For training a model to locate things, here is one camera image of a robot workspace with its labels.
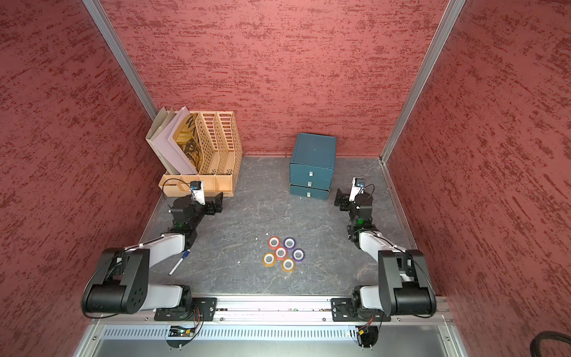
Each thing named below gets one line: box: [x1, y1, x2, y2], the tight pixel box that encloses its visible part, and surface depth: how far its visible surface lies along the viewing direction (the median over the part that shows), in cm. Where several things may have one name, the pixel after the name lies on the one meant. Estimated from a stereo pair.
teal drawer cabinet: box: [289, 132, 338, 201], surface depth 97 cm
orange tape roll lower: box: [281, 258, 296, 273], surface depth 85 cm
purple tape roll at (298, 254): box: [292, 248, 305, 262], surface depth 88 cm
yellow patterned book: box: [173, 113, 204, 175], surface depth 102 cm
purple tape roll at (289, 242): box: [283, 236, 297, 250], surface depth 91 cm
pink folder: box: [152, 106, 199, 175], surface depth 96 cm
